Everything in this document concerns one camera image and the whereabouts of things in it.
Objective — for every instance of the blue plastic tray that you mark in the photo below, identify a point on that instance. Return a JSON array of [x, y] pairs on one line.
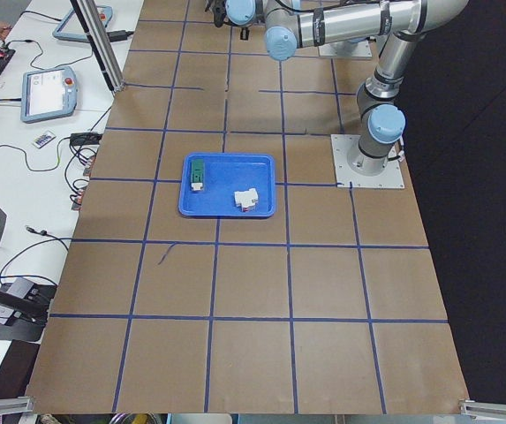
[[226, 173]]

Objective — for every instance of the near teach pendant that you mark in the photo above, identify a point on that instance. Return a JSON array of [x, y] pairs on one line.
[[48, 94]]

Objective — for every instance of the aluminium frame post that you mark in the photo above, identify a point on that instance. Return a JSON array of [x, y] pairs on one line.
[[99, 41]]

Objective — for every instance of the green terminal block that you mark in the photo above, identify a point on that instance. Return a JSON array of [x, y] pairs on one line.
[[197, 174]]

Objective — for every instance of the white circuit breaker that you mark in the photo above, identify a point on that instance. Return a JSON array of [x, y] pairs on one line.
[[246, 200]]

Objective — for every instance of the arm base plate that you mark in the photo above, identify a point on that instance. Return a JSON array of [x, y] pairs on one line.
[[358, 49], [353, 169]]

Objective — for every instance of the grey adapter box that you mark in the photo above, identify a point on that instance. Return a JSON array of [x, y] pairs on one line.
[[17, 299]]

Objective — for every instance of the black usb hub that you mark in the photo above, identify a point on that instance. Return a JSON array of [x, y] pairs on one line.
[[78, 139]]

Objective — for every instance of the small remote control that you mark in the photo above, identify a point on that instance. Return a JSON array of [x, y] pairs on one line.
[[44, 139]]

